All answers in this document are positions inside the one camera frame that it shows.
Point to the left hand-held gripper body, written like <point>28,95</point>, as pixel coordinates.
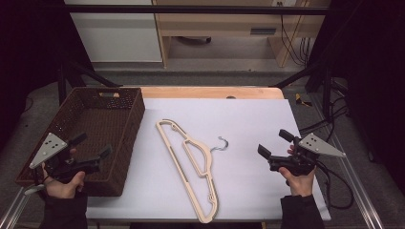
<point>49,148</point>

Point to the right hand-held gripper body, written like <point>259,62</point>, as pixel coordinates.
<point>296,163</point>

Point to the brown woven basket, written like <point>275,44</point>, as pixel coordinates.
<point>105,124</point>

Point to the person's right hand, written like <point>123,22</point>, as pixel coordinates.
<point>301,186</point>

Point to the person's left hand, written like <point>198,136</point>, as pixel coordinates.
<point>65,190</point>

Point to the white table sheet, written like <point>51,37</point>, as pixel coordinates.
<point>254,120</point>

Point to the yellow and black tool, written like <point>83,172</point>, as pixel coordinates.
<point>299,100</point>

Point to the black metal stand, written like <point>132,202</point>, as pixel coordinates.
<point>62,82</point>
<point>326,92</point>

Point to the black curtain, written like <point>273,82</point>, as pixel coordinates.
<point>28,47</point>
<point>375,63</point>

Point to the grey power strip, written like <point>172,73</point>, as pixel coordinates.
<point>263,31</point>

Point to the white cabinet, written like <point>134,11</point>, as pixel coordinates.
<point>117,35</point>

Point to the light wooden desk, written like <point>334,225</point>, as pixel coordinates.
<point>219,22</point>

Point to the aluminium rail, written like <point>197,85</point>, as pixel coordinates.
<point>12,211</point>
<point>353,178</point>

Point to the black horizontal frame bar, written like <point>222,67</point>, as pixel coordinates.
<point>191,9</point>

